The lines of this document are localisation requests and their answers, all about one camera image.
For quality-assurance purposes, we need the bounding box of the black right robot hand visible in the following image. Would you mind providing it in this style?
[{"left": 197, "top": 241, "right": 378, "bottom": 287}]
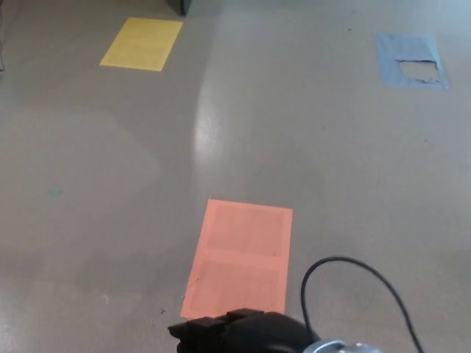
[{"left": 167, "top": 307, "right": 321, "bottom": 353}]

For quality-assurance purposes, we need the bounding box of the salmon orange paper sheet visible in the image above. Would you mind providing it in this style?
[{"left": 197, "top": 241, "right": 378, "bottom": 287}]
[{"left": 180, "top": 198, "right": 294, "bottom": 319}]

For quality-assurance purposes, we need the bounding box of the torn blue paper sheet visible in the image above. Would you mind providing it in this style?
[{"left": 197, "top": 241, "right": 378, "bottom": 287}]
[{"left": 375, "top": 32, "right": 450, "bottom": 90}]

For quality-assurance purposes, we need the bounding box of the yellow paper sheet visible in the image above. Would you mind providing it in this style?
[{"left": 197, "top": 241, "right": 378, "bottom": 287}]
[{"left": 98, "top": 17, "right": 184, "bottom": 73}]

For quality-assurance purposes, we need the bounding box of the black furniture base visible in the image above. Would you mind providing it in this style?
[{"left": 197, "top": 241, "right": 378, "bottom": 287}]
[{"left": 167, "top": 0, "right": 194, "bottom": 16}]

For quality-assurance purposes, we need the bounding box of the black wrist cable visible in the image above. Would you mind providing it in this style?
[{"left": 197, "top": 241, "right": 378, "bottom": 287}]
[{"left": 300, "top": 256, "right": 427, "bottom": 353}]

